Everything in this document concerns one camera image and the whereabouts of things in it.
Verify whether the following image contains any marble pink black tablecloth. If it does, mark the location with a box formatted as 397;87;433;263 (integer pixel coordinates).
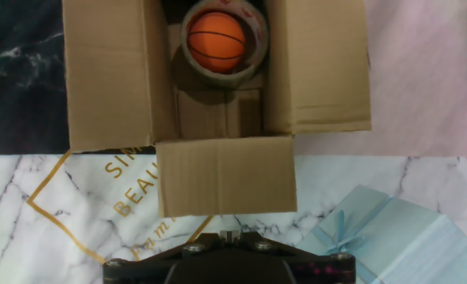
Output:
0;0;467;284

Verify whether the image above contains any brown cardboard box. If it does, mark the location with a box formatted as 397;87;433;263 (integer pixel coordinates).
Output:
62;0;372;219

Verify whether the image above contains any orange object in box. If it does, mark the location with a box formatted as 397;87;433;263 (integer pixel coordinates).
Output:
180;0;271;89

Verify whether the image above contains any light blue gift box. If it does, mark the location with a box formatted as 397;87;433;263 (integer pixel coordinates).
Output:
295;184;467;284

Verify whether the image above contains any orange mini basketball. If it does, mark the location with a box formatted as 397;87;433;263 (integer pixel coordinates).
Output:
186;11;247;74

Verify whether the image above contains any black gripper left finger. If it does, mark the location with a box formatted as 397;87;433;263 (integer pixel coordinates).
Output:
102;230;230;284

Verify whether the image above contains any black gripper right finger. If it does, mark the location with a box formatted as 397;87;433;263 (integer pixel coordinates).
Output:
228;230;357;284

